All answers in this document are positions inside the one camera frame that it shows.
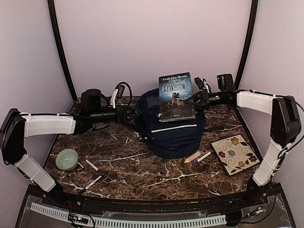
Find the floral square ceramic plate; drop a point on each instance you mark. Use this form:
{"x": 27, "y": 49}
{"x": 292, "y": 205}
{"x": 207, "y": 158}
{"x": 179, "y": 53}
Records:
{"x": 235, "y": 154}

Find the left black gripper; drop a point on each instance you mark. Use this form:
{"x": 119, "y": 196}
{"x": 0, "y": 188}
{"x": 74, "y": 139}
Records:
{"x": 122, "y": 116}

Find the blue capped white marker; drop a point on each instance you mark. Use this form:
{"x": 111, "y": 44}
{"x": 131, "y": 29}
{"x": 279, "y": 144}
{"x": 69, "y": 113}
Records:
{"x": 202, "y": 158}

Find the red capped white marker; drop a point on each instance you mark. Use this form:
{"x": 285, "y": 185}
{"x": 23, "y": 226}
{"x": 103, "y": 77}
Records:
{"x": 90, "y": 164}

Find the pink highlighter pen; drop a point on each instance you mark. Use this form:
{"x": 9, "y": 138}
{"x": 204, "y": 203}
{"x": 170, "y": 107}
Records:
{"x": 192, "y": 157}

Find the left black frame post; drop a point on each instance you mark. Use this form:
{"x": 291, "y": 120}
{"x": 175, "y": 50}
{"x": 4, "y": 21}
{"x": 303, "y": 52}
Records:
{"x": 60, "y": 48}

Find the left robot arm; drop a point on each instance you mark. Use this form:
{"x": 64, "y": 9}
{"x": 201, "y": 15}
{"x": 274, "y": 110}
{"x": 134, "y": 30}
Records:
{"x": 95, "y": 108}

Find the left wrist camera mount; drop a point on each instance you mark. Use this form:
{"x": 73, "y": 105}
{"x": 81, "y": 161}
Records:
{"x": 116, "y": 95}

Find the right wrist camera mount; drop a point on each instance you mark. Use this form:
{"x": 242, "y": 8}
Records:
{"x": 202, "y": 84}

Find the right black frame post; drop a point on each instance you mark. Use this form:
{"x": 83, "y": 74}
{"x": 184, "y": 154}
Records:
{"x": 247, "y": 42}

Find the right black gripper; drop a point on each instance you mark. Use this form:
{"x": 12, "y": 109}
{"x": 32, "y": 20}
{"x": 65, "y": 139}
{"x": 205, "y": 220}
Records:
{"x": 203, "y": 100}

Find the small green circuit board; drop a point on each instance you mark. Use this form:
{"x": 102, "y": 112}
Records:
{"x": 77, "y": 218}

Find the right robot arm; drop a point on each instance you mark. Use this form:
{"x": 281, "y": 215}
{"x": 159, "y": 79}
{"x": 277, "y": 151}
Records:
{"x": 285, "y": 124}

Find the black capped white marker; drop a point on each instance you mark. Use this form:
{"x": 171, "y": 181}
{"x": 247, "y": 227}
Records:
{"x": 89, "y": 185}

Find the dark blue hardcover book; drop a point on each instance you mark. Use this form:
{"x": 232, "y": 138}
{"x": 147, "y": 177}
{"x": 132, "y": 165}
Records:
{"x": 174, "y": 90}

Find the white slotted cable duct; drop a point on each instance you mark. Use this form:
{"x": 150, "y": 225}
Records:
{"x": 133, "y": 220}

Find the navy blue backpack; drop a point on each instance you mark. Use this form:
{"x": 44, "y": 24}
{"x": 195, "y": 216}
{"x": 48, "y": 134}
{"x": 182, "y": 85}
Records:
{"x": 169, "y": 140}

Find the black front rail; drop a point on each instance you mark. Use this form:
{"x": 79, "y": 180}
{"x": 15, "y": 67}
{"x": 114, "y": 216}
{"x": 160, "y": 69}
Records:
{"x": 95, "y": 204}

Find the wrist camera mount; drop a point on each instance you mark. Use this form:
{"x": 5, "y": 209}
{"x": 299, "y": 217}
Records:
{"x": 202, "y": 84}
{"x": 116, "y": 95}

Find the black frame post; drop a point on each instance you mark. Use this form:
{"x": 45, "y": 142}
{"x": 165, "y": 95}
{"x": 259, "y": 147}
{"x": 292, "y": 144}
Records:
{"x": 60, "y": 48}
{"x": 247, "y": 42}

